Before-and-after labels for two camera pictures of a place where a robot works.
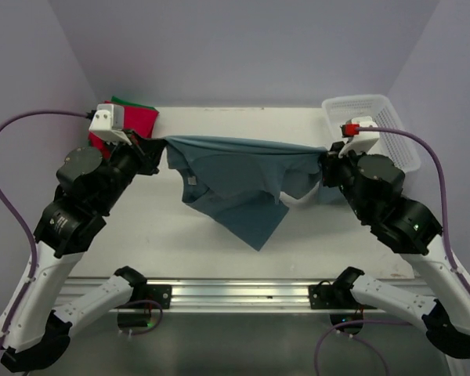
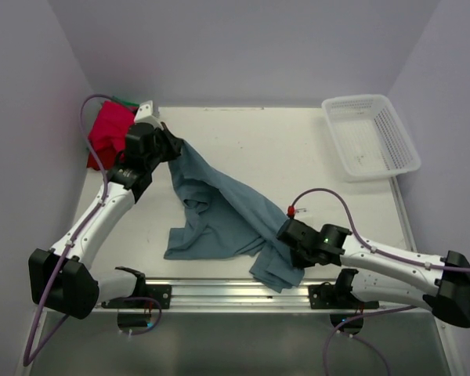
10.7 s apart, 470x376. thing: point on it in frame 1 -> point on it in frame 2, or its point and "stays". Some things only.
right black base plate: x=334 y=297 stays
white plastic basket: x=379 y=108 stays
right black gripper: x=331 y=160 -> x=300 y=262
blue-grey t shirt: x=238 y=182 -> x=223 y=223
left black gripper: x=144 y=150 -> x=174 y=143
